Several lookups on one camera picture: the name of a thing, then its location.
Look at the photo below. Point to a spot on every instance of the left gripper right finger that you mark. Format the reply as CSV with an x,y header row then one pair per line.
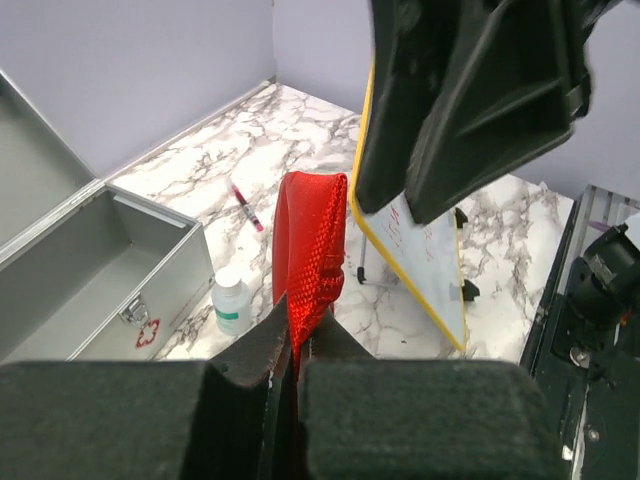
x,y
364,418

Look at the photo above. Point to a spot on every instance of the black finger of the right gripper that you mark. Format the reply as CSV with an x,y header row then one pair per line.
x,y
515,83

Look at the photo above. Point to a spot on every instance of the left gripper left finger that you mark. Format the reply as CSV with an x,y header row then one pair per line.
x,y
223,418

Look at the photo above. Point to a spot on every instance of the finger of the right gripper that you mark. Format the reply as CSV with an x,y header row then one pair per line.
x,y
414,42

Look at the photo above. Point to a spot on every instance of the red first aid pouch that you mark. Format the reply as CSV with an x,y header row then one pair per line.
x,y
308,249

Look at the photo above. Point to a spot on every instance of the grey metal first aid box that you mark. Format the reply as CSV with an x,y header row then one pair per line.
x,y
89,271

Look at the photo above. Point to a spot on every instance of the white plastic bottle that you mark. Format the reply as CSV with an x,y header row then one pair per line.
x,y
231,300

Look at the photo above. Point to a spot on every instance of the red marker pen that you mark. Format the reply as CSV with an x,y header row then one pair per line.
x,y
243,203

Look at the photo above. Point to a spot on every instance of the small whiteboard yellow frame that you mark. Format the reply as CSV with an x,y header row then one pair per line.
x,y
426,259

